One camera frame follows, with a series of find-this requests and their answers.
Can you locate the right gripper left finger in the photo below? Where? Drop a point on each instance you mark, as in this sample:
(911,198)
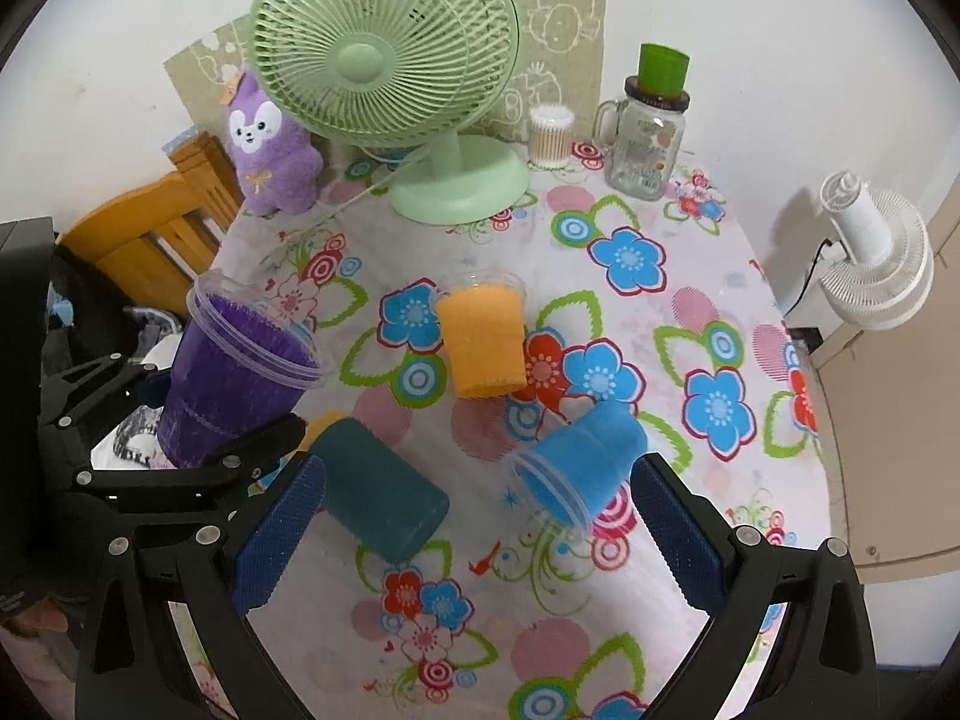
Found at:
(183,558)

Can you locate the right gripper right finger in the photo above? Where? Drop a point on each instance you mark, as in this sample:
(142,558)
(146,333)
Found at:
(823,662)

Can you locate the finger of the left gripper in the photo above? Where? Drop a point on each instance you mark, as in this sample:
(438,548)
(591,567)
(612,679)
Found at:
(97,395)
(232,463)

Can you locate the purple plastic cup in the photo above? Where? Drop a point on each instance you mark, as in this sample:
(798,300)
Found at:
(241,362)

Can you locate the dark teal cup yellow rim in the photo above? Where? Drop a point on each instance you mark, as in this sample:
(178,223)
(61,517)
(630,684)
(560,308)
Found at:
(371,493)

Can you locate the orange plastic cup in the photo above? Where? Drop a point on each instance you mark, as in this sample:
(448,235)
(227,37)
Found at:
(481,318)

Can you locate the blue plastic cup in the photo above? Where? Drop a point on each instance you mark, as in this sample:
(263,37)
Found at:
(573,473)

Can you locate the green cup on jar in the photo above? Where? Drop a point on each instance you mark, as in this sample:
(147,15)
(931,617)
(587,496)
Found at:
(662,70)

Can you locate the black clothes pile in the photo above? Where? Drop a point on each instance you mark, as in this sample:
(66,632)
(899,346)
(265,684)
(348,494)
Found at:
(89,317)

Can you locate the wooden chair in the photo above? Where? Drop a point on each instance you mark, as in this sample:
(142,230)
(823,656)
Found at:
(153,241)

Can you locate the purple plush bunny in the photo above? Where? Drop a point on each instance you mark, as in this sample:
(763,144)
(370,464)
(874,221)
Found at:
(277,165)

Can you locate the floral tablecloth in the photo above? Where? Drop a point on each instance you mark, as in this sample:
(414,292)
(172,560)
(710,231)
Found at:
(659,306)

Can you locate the white floor fan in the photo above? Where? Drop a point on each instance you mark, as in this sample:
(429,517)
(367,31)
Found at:
(887,270)

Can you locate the green desk fan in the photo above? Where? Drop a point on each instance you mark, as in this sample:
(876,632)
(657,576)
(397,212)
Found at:
(401,74)

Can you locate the cotton swab container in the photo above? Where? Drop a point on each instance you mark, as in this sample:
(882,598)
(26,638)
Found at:
(550,128)

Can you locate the glass mason jar mug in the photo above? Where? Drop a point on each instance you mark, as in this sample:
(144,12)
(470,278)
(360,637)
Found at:
(639,137)

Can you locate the beige cartoon wall poster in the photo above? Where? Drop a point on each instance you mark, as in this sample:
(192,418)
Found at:
(561,62)

